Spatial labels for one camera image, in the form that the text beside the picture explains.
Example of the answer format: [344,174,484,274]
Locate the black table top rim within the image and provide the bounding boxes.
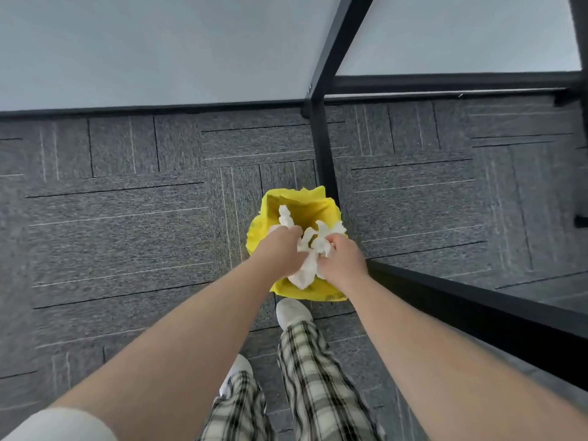
[366,259,588,392]

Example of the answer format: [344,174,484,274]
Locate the person's right forearm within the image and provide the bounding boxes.
[342,272,588,441]

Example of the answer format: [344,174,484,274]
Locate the person's left forearm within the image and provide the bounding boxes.
[46,261,295,441]

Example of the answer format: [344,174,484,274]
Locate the black baseboard strip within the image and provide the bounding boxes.
[0,87,568,119]

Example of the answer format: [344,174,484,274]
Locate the black metal table frame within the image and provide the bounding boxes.
[301,0,588,228]

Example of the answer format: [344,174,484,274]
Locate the white sleeve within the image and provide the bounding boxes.
[0,407,119,441]

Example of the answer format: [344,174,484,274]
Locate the yellow bag lined bin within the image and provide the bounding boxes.
[246,186,349,302]

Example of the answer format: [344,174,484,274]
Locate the white right shoe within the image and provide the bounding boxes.
[276,298,314,334]

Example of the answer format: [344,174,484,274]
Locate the white shoe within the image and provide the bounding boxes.
[219,354,254,400]
[276,298,314,334]

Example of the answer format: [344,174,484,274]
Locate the person's left hand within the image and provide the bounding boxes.
[254,224,310,280]

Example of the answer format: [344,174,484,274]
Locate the plaid trousers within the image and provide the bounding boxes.
[198,320,386,441]

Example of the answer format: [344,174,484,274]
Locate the white left shoe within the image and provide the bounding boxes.
[219,354,254,400]

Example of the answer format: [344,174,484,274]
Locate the white tissue paper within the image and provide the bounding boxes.
[268,205,348,290]

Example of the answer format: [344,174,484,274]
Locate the person's right hand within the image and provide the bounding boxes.
[316,233,369,290]

